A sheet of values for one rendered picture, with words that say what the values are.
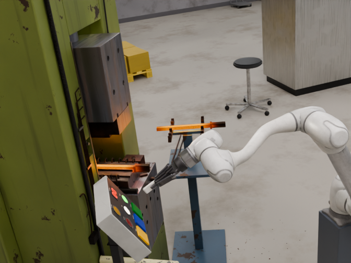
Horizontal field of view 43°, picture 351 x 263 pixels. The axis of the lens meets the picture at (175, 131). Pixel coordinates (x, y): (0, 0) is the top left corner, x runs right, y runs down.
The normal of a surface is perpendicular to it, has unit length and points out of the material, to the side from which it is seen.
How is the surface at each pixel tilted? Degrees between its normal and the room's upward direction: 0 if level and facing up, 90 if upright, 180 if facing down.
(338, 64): 90
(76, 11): 90
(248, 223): 0
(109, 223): 90
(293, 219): 0
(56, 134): 90
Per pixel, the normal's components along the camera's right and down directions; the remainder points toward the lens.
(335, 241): -0.95, 0.22
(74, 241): -0.22, 0.43
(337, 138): 0.26, 0.29
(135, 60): 0.48, 0.32
